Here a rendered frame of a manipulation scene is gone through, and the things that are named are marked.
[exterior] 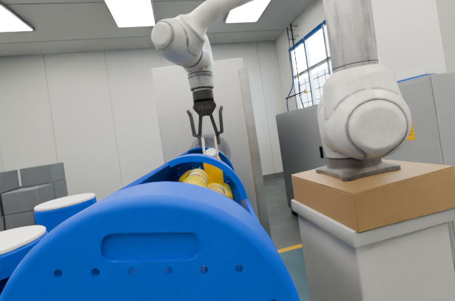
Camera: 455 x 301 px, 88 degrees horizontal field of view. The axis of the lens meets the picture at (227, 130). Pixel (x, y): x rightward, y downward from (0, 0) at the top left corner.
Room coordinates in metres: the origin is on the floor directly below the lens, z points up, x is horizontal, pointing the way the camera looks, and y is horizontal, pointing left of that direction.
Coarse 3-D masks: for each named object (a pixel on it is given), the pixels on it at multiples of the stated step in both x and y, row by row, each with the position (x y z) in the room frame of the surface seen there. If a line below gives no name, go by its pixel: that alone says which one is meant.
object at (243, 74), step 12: (240, 72) 1.61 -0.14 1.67; (240, 84) 1.62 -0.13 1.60; (252, 108) 1.61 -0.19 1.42; (252, 120) 1.61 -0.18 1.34; (252, 132) 1.61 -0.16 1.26; (252, 144) 1.61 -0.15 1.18; (252, 156) 1.61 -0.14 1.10; (252, 168) 1.64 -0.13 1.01; (264, 192) 1.61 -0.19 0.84; (264, 204) 1.61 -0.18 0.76; (264, 216) 1.61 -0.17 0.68; (264, 228) 1.61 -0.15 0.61
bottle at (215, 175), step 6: (216, 156) 0.85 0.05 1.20; (204, 168) 0.88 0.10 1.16; (210, 168) 0.86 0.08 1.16; (216, 168) 0.86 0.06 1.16; (210, 174) 0.88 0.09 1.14; (216, 174) 0.88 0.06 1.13; (222, 174) 0.92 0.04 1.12; (210, 180) 0.91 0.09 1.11; (216, 180) 0.91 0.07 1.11; (222, 180) 0.94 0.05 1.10
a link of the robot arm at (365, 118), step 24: (336, 0) 0.54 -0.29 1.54; (360, 0) 0.52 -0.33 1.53; (336, 24) 0.54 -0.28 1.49; (360, 24) 0.52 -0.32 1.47; (336, 48) 0.55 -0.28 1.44; (360, 48) 0.52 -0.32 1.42; (336, 72) 0.55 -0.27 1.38; (360, 72) 0.50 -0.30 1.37; (384, 72) 0.50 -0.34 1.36; (336, 96) 0.53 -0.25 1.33; (360, 96) 0.48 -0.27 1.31; (384, 96) 0.46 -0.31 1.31; (336, 120) 0.51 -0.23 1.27; (360, 120) 0.46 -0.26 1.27; (384, 120) 0.45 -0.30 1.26; (408, 120) 0.45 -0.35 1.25; (336, 144) 0.54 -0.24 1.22; (360, 144) 0.47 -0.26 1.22; (384, 144) 0.46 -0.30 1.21
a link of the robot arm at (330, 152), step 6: (318, 102) 0.78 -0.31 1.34; (318, 108) 0.76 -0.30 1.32; (318, 114) 0.76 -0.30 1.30; (318, 120) 0.77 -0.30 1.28; (324, 138) 0.72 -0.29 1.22; (324, 144) 0.76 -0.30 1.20; (330, 144) 0.69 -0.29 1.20; (324, 150) 0.78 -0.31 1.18; (330, 150) 0.74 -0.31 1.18; (336, 150) 0.70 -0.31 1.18; (330, 156) 0.74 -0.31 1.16; (336, 156) 0.72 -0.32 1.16; (342, 156) 0.71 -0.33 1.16; (348, 156) 0.70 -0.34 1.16
